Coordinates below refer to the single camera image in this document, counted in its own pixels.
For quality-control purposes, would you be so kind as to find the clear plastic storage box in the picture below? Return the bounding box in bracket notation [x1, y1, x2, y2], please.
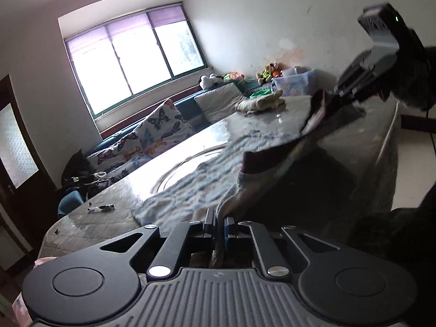
[272, 66, 336, 96]

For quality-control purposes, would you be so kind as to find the dark wooden door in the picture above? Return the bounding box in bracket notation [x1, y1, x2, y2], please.
[0, 74, 59, 267]

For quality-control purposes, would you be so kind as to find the left butterfly pillow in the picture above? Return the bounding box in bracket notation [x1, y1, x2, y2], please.
[86, 132, 152, 178]

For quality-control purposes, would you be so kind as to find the blue sofa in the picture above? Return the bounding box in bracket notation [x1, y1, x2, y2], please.
[57, 80, 262, 219]

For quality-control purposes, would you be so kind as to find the green bowl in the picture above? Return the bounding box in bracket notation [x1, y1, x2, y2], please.
[250, 89, 272, 99]

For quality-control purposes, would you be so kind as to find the grey cushion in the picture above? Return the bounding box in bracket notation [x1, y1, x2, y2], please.
[194, 83, 244, 123]

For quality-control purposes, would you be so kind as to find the round table heater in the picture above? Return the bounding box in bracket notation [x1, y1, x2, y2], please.
[152, 144, 226, 194]

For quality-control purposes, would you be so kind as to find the black bag on sofa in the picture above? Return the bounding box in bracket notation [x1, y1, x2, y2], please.
[60, 150, 110, 199]

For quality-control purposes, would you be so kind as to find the butterfly pillow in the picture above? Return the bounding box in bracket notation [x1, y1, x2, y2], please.
[134, 98, 195, 158]
[86, 132, 152, 178]

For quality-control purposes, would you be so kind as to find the blue striped sweater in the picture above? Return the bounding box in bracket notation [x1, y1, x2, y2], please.
[131, 88, 401, 267]

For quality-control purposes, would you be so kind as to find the green framed window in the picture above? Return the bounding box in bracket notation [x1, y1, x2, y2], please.
[64, 3, 207, 118]

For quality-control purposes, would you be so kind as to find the folded yellow floral cloth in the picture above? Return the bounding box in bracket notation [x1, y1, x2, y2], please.
[235, 90, 285, 114]

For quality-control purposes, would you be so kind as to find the black white pen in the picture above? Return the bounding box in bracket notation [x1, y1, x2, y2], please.
[87, 204, 115, 213]

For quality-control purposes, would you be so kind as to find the right butterfly pillow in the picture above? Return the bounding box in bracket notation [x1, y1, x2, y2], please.
[134, 98, 195, 158]

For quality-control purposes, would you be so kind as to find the white plush toy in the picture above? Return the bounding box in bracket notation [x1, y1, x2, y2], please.
[199, 74, 224, 90]

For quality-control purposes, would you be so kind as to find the orange green plush toy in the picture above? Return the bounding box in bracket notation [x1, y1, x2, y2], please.
[223, 72, 245, 82]

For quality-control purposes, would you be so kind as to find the brown plush toy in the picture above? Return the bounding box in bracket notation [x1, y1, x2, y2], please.
[256, 62, 281, 85]

